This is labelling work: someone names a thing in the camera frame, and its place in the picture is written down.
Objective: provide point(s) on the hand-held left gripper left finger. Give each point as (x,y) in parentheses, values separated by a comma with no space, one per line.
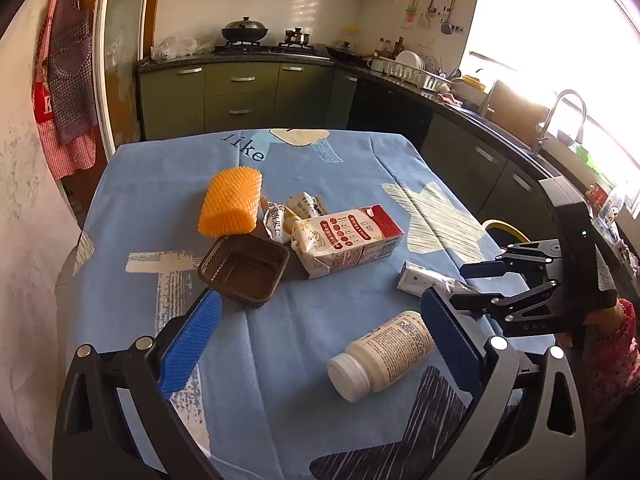
(192,340)

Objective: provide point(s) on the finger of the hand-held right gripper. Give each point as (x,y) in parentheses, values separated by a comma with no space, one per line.
(525,310)
(480,268)

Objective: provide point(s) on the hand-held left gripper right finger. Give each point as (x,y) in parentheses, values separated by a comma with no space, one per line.
(452,340)

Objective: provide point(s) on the yellow-rimmed waste bin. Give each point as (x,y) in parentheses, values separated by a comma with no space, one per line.
(500,223)

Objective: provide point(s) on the white tube package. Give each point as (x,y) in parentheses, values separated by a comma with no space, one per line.
(415,280)

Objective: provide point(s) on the white pill bottle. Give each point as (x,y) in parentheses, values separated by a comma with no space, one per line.
(385,355)

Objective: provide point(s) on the dark brown plastic tray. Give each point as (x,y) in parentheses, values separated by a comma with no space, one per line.
(245,270)

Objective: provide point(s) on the white and red drink carton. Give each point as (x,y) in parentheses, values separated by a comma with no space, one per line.
(345,240)

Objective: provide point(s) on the white snack wrapper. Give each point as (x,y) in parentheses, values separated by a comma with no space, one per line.
(275,222)

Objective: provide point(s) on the orange foam fruit net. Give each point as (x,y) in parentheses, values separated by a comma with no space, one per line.
(230,200)

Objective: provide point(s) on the cream snack wrapper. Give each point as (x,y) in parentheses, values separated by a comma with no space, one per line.
(307,205)

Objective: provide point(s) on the person's right forearm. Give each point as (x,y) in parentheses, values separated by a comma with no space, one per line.
(615,375)

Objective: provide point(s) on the person's right hand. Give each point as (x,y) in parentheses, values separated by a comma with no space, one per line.
(605,320)

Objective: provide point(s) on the small red box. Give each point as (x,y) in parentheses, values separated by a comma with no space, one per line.
(599,197)

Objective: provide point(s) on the green plastic item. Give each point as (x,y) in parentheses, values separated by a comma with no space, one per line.
(590,160)

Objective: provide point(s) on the blue printed tablecloth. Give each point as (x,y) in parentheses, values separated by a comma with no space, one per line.
(300,320)

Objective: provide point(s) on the arched steel faucet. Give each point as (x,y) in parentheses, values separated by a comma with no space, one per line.
(546,120)

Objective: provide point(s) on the wooden cutting board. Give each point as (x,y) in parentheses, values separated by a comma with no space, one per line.
(520,110)

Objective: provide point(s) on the small steel tap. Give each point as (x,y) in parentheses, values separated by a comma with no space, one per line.
(487,97)

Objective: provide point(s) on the pink cloth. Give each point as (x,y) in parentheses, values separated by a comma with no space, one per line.
(448,99)

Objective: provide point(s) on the yellow container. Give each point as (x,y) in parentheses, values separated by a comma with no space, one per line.
(475,82)

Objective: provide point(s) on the white dish rack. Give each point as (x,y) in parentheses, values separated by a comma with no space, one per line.
(410,77)

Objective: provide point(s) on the red checked apron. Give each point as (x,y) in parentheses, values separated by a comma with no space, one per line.
(70,160)

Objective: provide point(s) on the white plate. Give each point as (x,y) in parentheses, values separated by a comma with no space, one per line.
(407,60)

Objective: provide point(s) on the bright window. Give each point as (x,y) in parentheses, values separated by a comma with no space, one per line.
(550,20)

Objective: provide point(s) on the white mug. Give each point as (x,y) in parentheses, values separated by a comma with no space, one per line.
(375,64)

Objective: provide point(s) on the hanging spatula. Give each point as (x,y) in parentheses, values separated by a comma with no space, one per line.
(447,22)

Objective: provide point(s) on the black frying pan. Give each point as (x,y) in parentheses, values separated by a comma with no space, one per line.
(342,52)

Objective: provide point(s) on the hanging ladle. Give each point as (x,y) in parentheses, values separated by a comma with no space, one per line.
(429,12)

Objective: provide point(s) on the green lower kitchen cabinets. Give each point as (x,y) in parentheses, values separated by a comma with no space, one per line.
(240,80)

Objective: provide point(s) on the sliding glass door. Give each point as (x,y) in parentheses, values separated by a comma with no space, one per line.
(120,60)

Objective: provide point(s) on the clear plastic bag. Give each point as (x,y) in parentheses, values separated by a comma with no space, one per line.
(172,49)

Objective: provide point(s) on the purple checked apron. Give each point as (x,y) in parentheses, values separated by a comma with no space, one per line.
(75,70)

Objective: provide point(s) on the dark kettle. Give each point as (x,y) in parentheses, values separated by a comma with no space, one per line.
(296,37)

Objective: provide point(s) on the black gas stove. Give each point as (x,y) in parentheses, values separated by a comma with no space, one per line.
(270,50)

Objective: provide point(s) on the black wok with lid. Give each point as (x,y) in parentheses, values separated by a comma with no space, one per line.
(245,32)

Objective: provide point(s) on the white wall socket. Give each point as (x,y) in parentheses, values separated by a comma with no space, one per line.
(426,42)

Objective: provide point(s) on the small colourful wall hanging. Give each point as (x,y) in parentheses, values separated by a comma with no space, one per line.
(411,9)

